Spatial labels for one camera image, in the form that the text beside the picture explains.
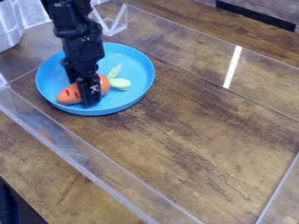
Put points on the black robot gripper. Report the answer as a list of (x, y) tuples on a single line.
[(84, 51)]

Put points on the orange toy carrot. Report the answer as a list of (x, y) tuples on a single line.
[(69, 94)]

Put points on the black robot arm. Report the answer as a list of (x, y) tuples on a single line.
[(69, 16)]

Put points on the blue round plastic tray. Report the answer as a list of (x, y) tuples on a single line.
[(136, 69)]

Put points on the white checked curtain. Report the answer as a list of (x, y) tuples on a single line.
[(19, 15)]

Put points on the dark baseboard strip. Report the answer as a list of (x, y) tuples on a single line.
[(279, 13)]

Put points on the clear acrylic barrier wall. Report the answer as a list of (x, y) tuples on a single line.
[(203, 153)]

